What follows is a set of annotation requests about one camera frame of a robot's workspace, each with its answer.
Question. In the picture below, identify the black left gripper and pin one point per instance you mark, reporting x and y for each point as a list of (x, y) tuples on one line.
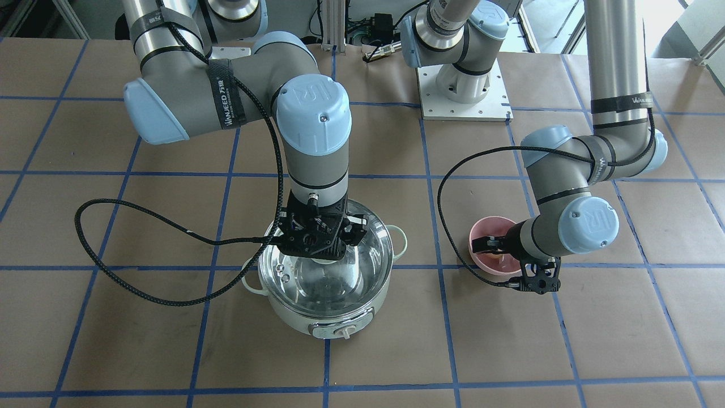
[(514, 241)]

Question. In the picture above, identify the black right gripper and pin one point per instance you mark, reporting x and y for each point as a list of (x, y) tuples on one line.
[(358, 225)]

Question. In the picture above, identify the glass pot lid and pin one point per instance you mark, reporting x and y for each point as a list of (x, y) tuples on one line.
[(330, 289)]

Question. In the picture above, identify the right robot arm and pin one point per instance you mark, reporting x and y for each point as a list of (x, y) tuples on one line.
[(209, 66)]

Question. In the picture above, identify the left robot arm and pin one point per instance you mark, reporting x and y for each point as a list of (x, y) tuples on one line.
[(560, 167)]

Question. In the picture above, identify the pink bowl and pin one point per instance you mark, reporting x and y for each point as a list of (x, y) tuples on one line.
[(495, 264)]

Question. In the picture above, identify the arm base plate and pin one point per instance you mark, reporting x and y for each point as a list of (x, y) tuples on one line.
[(447, 94)]

